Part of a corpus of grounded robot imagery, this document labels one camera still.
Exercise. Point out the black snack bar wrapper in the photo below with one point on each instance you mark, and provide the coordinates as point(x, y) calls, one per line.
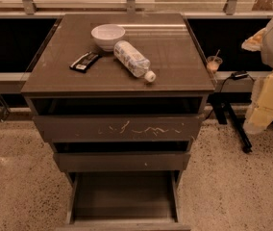
point(85, 62)

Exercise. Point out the grey top drawer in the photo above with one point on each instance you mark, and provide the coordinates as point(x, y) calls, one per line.
point(98, 128)

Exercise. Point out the grey drawer cabinet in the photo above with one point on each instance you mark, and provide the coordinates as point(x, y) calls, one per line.
point(181, 88)

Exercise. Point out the plastic cup with straw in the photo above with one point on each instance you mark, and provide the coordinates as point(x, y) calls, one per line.
point(214, 62)

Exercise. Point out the grey middle drawer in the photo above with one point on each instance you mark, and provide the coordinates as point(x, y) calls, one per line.
point(82, 162)

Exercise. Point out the clear plastic water bottle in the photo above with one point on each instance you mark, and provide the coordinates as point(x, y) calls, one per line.
point(134, 61)

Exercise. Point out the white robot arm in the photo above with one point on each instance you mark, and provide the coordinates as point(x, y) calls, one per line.
point(267, 45)

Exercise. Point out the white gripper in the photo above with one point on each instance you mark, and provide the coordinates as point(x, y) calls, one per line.
point(260, 113)

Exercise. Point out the black power adapter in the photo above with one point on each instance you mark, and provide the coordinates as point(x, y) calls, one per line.
point(239, 75)

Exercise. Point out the grey drawer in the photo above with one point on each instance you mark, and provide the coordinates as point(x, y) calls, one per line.
point(82, 162)
point(124, 201)
point(98, 128)

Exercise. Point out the grey bottom drawer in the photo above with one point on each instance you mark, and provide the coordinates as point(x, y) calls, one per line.
point(124, 201)

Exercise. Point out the black metal stand leg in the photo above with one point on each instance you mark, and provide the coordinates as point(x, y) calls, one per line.
point(220, 106)

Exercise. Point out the white ceramic bowl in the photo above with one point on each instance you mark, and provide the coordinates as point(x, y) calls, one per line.
point(106, 36)

